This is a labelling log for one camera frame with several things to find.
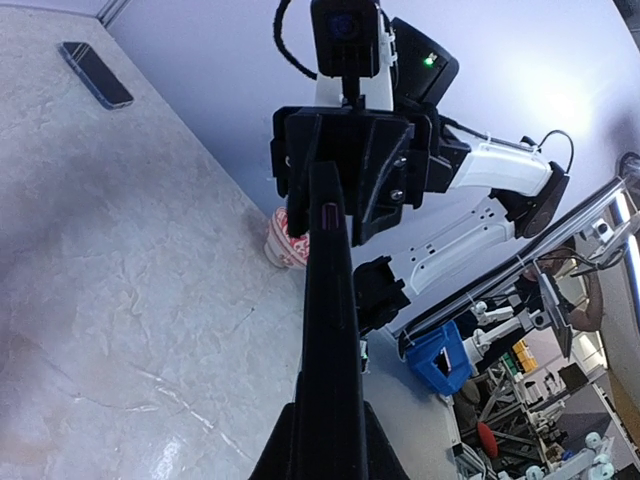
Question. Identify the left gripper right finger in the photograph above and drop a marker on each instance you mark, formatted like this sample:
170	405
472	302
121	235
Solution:
383	463

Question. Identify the blue plastic bin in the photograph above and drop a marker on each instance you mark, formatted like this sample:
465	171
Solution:
439	360

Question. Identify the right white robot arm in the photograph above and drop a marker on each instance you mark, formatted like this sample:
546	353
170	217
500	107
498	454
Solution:
522	188

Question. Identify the red white patterned bowl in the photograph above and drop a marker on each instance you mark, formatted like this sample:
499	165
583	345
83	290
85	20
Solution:
282	250

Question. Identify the blue smartphone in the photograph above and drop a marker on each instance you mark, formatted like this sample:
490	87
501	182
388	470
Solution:
95	74

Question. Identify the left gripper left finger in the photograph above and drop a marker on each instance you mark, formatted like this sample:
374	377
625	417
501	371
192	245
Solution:
274	461

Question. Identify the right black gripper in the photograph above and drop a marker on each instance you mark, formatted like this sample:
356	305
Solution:
381	158

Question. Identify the black phone case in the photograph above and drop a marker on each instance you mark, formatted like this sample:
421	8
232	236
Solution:
329	440

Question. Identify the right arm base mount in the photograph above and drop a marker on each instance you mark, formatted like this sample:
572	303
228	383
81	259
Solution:
379	294

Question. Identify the purple-edged smartphone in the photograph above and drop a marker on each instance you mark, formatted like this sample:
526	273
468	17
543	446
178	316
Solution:
330	217

